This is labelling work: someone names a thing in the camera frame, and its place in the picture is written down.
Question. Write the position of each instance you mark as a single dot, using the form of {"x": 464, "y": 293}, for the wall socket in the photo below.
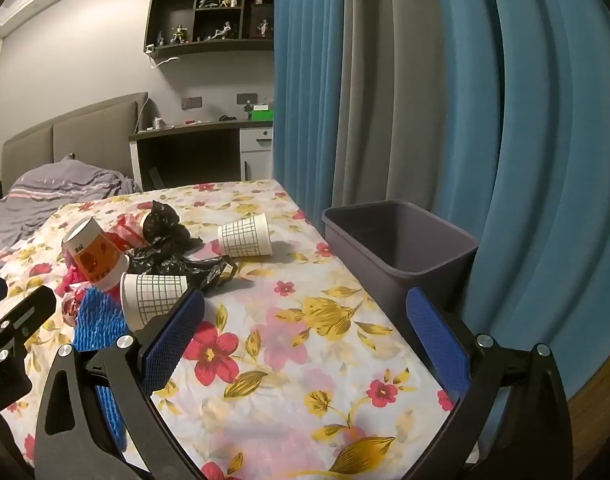
{"x": 192, "y": 103}
{"x": 247, "y": 99}

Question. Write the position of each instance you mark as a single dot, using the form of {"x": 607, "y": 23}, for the blue curtain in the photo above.
{"x": 305, "y": 85}
{"x": 535, "y": 160}

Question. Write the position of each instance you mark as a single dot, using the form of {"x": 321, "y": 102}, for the grey striped blanket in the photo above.
{"x": 45, "y": 185}

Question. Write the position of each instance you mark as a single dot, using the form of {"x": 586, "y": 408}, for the green box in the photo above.
{"x": 262, "y": 114}

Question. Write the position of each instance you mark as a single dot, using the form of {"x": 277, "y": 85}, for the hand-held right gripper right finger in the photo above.
{"x": 437, "y": 345}

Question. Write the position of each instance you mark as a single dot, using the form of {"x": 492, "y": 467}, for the blue foam net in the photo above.
{"x": 100, "y": 320}

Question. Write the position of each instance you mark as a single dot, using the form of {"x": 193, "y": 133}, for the white grid paper cup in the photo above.
{"x": 245, "y": 237}
{"x": 150, "y": 295}

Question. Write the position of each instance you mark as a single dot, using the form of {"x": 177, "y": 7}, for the orange paper cup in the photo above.
{"x": 97, "y": 260}

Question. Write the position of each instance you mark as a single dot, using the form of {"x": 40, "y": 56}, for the black plastic bag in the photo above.
{"x": 185, "y": 260}

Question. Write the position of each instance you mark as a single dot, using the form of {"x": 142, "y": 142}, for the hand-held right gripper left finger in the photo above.
{"x": 170, "y": 340}

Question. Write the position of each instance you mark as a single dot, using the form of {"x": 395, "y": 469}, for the grey curtain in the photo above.
{"x": 385, "y": 85}

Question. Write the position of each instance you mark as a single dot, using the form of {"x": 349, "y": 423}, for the row of small figurines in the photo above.
{"x": 225, "y": 32}

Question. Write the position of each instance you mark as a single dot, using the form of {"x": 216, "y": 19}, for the dark wall shelf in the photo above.
{"x": 175, "y": 10}

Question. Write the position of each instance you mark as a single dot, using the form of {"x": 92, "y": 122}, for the grey plastic bin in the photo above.
{"x": 385, "y": 270}

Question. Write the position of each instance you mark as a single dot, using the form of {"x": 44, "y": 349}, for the padded bed headboard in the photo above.
{"x": 85, "y": 135}

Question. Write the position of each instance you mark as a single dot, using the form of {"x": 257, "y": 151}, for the floral tablecloth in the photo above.
{"x": 285, "y": 360}

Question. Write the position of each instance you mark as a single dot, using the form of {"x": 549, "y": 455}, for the white drawer cabinet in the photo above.
{"x": 255, "y": 160}

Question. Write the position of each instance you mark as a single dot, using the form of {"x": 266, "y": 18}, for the dark desk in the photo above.
{"x": 185, "y": 155}

